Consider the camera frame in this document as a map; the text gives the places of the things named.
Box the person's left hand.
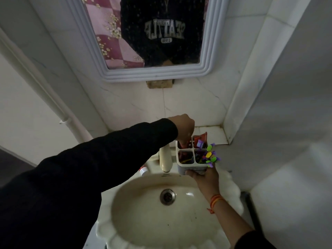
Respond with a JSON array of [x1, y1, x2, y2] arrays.
[[167, 114, 195, 148]]

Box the person's right hand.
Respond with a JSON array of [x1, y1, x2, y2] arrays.
[[185, 166, 221, 200]]

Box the white four-compartment holder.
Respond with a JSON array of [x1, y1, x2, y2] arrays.
[[176, 135, 211, 176]]

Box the person's right forearm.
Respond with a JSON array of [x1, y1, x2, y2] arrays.
[[211, 196, 276, 249]]

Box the person's left forearm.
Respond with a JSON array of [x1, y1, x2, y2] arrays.
[[39, 118, 179, 205]]

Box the red toothpaste tube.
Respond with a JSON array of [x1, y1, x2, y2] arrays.
[[193, 132, 208, 149]]

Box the cream basin faucet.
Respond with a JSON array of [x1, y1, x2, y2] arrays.
[[158, 145, 173, 174]]

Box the metal basin drain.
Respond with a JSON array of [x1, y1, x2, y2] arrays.
[[160, 189, 176, 206]]

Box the orange thread wristband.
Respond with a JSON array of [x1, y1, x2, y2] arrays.
[[207, 194, 225, 214]]

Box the wooden block under mirror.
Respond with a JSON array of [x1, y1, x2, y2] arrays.
[[146, 79, 174, 89]]

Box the cream scalloped wash basin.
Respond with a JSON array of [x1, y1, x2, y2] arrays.
[[95, 153, 245, 249]]

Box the white framed wall mirror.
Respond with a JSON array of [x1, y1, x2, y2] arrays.
[[65, 0, 231, 83]]

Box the white wall pipe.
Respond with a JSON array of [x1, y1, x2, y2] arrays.
[[0, 28, 94, 143]]

